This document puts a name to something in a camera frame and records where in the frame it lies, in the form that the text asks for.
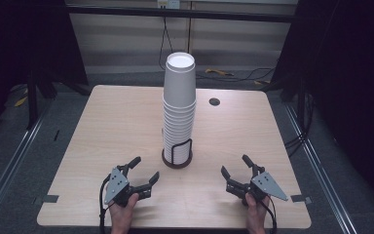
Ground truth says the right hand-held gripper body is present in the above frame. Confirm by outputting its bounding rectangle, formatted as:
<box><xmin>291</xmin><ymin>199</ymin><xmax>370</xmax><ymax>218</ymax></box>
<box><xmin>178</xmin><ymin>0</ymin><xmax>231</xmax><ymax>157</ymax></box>
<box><xmin>247</xmin><ymin>171</ymin><xmax>289</xmax><ymax>202</ymax></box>

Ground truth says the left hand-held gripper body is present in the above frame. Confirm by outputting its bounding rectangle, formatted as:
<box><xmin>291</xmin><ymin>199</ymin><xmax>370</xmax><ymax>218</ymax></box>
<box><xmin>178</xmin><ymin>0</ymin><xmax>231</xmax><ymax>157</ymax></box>
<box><xmin>103</xmin><ymin>165</ymin><xmax>140</xmax><ymax>208</ymax></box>

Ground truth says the black wire cup holder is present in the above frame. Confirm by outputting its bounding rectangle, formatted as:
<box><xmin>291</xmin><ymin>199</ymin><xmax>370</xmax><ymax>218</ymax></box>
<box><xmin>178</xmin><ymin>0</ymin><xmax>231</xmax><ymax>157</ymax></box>
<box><xmin>161</xmin><ymin>137</ymin><xmax>194</xmax><ymax>170</ymax></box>

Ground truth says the stack of white paper cups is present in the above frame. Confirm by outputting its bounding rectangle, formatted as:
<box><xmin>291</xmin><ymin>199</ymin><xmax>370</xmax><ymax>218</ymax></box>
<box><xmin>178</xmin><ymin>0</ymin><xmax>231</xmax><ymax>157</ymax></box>
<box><xmin>161</xmin><ymin>52</ymin><xmax>197</xmax><ymax>166</ymax></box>

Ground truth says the person's right hand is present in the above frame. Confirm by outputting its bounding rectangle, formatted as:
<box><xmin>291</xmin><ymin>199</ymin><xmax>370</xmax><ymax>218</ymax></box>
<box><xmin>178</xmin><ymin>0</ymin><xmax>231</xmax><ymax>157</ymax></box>
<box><xmin>244</xmin><ymin>193</ymin><xmax>271</xmax><ymax>234</ymax></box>

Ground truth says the person's left hand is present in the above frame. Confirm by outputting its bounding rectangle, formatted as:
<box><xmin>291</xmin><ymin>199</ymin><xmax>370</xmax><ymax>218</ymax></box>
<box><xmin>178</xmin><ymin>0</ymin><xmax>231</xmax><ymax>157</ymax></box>
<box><xmin>110</xmin><ymin>194</ymin><xmax>139</xmax><ymax>234</ymax></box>

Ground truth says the yellow object on floor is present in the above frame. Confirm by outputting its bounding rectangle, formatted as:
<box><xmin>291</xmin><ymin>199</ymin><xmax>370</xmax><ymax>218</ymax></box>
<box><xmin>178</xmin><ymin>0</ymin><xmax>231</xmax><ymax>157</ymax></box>
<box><xmin>205</xmin><ymin>67</ymin><xmax>235</xmax><ymax>78</ymax></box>

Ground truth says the black metal stand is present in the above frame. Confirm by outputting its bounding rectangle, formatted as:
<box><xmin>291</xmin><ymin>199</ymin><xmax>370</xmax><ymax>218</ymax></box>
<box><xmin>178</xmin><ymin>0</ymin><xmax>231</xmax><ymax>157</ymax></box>
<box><xmin>25</xmin><ymin>69</ymin><xmax>41</xmax><ymax>131</ymax></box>

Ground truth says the yellow floor scrap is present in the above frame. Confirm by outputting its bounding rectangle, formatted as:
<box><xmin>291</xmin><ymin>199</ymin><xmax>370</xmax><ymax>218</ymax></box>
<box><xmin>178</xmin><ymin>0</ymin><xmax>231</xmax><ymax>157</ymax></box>
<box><xmin>14</xmin><ymin>95</ymin><xmax>29</xmax><ymax>108</ymax></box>

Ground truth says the black curtain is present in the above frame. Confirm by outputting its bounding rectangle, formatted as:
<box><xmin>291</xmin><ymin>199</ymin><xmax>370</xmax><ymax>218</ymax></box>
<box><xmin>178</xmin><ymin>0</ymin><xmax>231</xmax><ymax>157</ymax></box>
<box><xmin>270</xmin><ymin>0</ymin><xmax>374</xmax><ymax>215</ymax></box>
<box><xmin>0</xmin><ymin>0</ymin><xmax>90</xmax><ymax>147</ymax></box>

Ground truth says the black horizontal bar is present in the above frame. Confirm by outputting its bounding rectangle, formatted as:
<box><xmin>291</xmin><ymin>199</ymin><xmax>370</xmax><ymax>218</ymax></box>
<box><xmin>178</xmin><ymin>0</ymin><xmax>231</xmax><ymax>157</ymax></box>
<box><xmin>65</xmin><ymin>4</ymin><xmax>299</xmax><ymax>23</ymax></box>

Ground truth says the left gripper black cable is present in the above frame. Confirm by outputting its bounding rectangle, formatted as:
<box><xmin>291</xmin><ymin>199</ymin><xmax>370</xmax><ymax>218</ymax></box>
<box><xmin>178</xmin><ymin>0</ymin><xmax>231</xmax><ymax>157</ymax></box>
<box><xmin>98</xmin><ymin>175</ymin><xmax>112</xmax><ymax>234</ymax></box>

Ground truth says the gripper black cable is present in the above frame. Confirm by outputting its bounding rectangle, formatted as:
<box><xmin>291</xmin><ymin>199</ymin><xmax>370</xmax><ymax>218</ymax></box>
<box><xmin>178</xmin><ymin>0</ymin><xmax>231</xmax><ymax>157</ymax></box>
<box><xmin>98</xmin><ymin>175</ymin><xmax>112</xmax><ymax>234</ymax></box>
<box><xmin>258</xmin><ymin>194</ymin><xmax>279</xmax><ymax>234</ymax></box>

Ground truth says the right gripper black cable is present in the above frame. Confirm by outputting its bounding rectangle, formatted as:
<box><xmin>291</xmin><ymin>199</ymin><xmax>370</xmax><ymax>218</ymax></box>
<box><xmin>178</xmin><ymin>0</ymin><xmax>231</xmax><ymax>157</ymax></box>
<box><xmin>258</xmin><ymin>194</ymin><xmax>279</xmax><ymax>234</ymax></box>

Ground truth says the metal floor rail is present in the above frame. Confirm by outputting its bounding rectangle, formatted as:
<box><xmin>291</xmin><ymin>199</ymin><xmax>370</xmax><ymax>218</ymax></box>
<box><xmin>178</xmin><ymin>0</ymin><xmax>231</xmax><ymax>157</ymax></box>
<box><xmin>283</xmin><ymin>102</ymin><xmax>358</xmax><ymax>234</ymax></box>
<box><xmin>0</xmin><ymin>110</ymin><xmax>48</xmax><ymax>228</ymax></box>

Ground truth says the black cable bundle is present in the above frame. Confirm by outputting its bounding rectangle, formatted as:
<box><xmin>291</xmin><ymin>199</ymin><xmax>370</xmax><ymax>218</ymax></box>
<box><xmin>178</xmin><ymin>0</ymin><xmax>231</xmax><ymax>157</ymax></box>
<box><xmin>283</xmin><ymin>92</ymin><xmax>317</xmax><ymax>158</ymax></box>

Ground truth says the black floor cable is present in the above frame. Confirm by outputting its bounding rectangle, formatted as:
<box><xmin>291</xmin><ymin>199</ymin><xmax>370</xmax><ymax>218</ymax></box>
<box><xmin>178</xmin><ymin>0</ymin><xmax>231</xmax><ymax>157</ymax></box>
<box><xmin>194</xmin><ymin>66</ymin><xmax>277</xmax><ymax>83</ymax></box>

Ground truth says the black hanging cable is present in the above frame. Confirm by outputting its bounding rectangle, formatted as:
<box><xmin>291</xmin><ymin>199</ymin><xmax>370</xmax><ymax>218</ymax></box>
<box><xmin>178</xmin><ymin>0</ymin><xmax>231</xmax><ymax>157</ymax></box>
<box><xmin>158</xmin><ymin>16</ymin><xmax>176</xmax><ymax>71</ymax></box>

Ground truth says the white wall power outlet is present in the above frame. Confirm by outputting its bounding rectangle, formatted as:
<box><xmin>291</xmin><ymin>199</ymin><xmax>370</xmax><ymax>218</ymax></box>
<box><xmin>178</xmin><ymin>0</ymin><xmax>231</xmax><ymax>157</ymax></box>
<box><xmin>156</xmin><ymin>0</ymin><xmax>181</xmax><ymax>10</ymax></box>

